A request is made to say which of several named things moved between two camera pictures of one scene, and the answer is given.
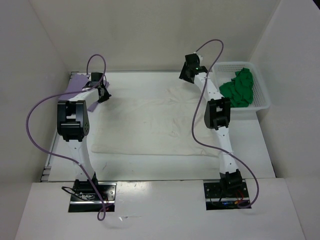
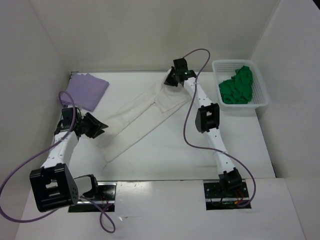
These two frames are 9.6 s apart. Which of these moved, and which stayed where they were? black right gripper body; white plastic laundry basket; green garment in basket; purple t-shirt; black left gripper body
Moved: black left gripper body; black right gripper body
Stayed: purple t-shirt; white plastic laundry basket; green garment in basket
